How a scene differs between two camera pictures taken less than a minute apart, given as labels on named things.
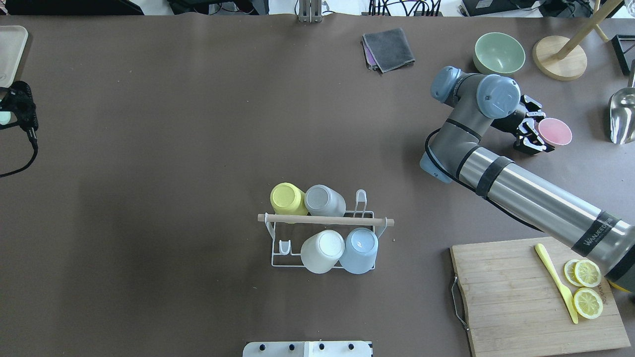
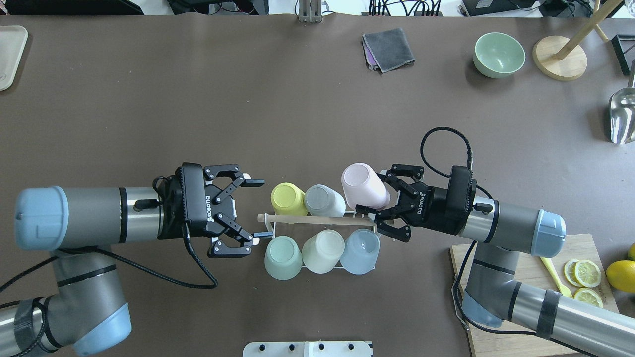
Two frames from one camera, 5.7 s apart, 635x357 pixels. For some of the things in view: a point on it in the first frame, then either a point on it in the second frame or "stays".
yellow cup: [286, 199] stays
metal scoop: [622, 111] stays
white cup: [321, 252] stays
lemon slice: [587, 273] stays
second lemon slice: [587, 303] stays
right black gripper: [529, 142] -> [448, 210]
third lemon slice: [570, 272] stays
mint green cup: [5, 117] -> [283, 258]
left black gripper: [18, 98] -> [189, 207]
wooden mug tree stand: [563, 59] stays
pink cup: [553, 131] -> [363, 187]
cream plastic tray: [13, 39] stays
